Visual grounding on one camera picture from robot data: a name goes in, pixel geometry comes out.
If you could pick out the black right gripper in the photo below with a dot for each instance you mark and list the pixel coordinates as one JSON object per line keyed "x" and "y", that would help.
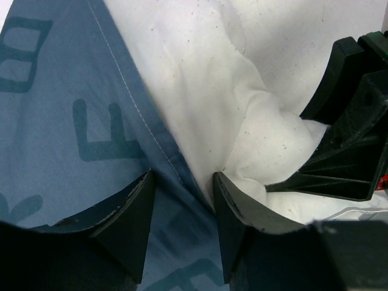
{"x": 344, "y": 69}

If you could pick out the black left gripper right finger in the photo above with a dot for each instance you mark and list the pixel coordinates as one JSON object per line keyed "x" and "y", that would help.
{"x": 261, "y": 250}

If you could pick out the blue letter-print pillowcase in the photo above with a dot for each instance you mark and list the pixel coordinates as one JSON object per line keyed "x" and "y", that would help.
{"x": 78, "y": 125}

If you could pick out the white pillow with print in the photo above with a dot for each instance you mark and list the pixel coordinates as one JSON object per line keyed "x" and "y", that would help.
{"x": 230, "y": 78}

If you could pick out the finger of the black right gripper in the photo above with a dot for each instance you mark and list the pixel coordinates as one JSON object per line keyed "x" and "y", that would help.
{"x": 352, "y": 156}

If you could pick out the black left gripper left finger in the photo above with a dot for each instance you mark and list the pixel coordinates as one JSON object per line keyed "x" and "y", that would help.
{"x": 101, "y": 248}

